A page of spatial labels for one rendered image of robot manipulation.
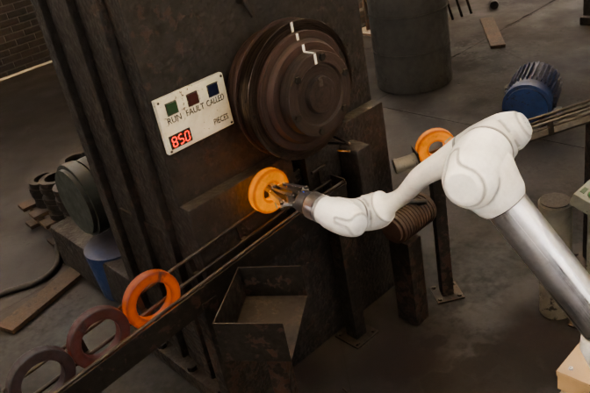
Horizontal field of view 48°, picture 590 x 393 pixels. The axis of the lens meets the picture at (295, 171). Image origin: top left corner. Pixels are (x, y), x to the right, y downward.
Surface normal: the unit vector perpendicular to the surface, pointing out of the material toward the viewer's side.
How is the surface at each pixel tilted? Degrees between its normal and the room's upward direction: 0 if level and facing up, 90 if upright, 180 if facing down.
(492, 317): 0
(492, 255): 0
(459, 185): 83
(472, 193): 82
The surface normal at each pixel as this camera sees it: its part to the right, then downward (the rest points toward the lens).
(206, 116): 0.68, 0.22
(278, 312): -0.19, -0.83
